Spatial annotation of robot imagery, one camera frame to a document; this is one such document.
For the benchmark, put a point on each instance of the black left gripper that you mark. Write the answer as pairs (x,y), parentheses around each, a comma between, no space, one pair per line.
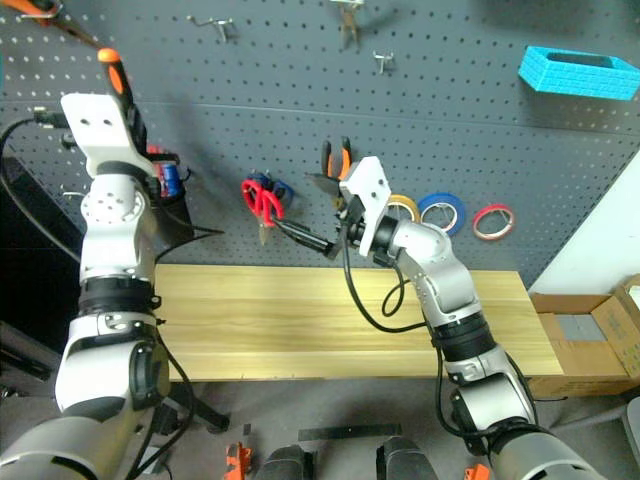
(154,187)

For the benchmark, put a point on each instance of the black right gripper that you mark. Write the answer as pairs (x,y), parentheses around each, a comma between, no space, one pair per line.
(350,225)

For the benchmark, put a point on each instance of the orange black combination pliers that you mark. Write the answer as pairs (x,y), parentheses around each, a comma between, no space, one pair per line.
(342,165)

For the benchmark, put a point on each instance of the orange black screwdriver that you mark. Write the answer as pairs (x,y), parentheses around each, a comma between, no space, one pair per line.
(117,80)

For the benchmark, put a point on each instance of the red tape roll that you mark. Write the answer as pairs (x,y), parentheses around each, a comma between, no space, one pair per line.
(477,225)

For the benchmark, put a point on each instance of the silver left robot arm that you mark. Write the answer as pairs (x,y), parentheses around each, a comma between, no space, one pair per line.
(110,300)

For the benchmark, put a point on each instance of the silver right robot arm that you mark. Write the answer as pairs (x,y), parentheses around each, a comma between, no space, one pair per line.
(440,270)

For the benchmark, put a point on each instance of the gray metal pegboard wall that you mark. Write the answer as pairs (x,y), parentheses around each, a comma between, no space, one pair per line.
(450,125)

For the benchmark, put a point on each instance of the red utility knife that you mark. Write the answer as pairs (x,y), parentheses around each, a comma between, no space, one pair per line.
(157,170)

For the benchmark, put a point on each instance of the yellow tape roll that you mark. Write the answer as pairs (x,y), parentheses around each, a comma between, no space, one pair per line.
(407,204)

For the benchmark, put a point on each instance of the metal double pegboard hook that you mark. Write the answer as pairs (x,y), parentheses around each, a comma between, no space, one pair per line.
(220,24)

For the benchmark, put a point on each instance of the blue tape roll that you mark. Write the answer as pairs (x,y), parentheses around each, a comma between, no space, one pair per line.
(462,210)

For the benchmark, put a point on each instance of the orange black long-nose pliers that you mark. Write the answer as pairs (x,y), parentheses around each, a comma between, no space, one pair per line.
(30,6)

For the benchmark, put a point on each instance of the small black floor piece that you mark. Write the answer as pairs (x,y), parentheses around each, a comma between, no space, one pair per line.
(247,429)

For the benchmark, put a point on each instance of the black table leg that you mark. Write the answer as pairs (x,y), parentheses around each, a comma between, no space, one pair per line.
(210,415)

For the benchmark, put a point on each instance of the dark rounded shape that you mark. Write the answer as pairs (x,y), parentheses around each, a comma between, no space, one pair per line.
(405,460)
(290,465)

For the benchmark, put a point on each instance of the orange black floor object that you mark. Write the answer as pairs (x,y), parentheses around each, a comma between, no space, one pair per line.
(237,462)

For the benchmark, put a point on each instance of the blue brick-pattern basket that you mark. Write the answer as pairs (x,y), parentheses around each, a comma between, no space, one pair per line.
(570,82)

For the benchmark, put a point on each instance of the large open cardboard box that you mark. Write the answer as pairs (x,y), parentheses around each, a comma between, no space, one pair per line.
(575,370)

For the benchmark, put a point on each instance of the small orange floor object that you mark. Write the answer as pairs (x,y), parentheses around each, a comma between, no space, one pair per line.
(477,472)

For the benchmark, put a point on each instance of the small labelled cardboard box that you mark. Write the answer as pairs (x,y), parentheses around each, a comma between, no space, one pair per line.
(631,287)

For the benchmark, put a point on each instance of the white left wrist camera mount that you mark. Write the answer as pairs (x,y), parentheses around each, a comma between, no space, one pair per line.
(95,137)

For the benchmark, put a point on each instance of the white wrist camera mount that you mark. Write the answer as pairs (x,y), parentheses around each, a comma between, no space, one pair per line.
(370,192)
(95,137)

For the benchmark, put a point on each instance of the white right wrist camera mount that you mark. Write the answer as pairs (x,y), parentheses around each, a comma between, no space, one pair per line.
(370,192)

